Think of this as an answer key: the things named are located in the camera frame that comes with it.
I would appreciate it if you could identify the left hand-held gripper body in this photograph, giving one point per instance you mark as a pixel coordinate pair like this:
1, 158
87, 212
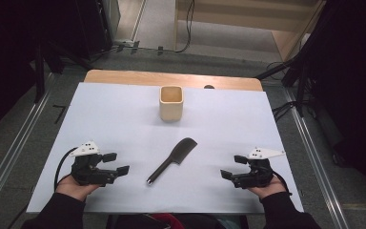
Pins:
87, 171

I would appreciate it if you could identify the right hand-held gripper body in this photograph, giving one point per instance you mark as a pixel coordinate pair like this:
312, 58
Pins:
257, 175

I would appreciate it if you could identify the black comb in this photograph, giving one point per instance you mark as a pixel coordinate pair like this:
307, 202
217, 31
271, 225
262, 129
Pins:
178, 154

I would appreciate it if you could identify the beige square cup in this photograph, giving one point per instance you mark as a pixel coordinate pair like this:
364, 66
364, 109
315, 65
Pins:
171, 109

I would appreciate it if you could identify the person's right hand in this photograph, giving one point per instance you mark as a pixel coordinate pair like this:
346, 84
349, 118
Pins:
268, 189

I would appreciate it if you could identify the person's left hand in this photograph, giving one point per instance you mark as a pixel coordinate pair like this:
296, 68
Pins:
74, 189

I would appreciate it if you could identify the white paper sheet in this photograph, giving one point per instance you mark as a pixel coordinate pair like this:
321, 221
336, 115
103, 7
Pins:
139, 133

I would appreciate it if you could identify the person's red and dark clothing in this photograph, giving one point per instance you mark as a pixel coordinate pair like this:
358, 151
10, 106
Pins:
168, 222

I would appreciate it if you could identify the small dark round object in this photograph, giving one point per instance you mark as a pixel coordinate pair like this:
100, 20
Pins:
209, 86

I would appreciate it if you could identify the black metal stand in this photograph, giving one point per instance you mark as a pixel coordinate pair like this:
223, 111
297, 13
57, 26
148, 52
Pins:
300, 86
39, 73

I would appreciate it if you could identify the light wooden shelf unit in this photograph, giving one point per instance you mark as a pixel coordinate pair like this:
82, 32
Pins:
235, 19

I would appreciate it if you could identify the metal floor rail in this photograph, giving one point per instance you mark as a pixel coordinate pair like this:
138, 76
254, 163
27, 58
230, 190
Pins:
317, 165
16, 146

